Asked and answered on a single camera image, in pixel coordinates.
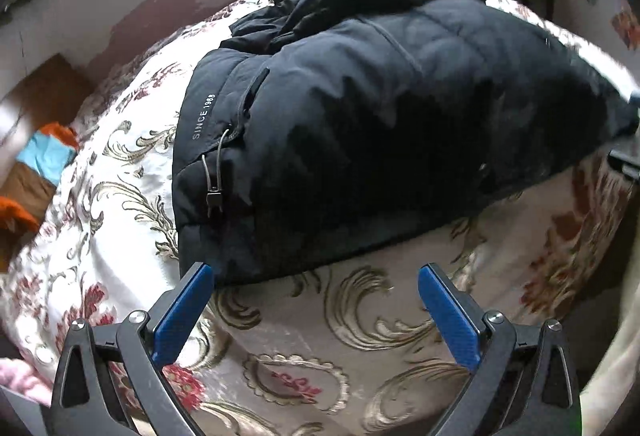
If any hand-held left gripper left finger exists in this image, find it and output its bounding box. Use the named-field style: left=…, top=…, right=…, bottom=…
left=50, top=262, right=216, bottom=436

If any black padded jacket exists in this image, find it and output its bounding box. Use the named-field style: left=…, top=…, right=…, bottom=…
left=171, top=0, right=640, bottom=288

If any cream blanket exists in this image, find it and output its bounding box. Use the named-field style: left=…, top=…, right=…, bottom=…
left=580, top=306, right=640, bottom=436

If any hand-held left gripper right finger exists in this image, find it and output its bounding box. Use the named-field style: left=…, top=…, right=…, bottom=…
left=418, top=263, right=581, bottom=436

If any floral bedspread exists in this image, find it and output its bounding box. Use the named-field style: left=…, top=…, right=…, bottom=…
left=0, top=0, right=638, bottom=436

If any wooden headboard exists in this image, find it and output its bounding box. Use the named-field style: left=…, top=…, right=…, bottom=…
left=10, top=54, right=93, bottom=127

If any pink cloth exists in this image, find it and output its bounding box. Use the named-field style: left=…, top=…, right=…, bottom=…
left=0, top=358, right=51, bottom=404

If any orange blue brown pillow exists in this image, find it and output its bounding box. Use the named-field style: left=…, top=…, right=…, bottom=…
left=0, top=123, right=81, bottom=247

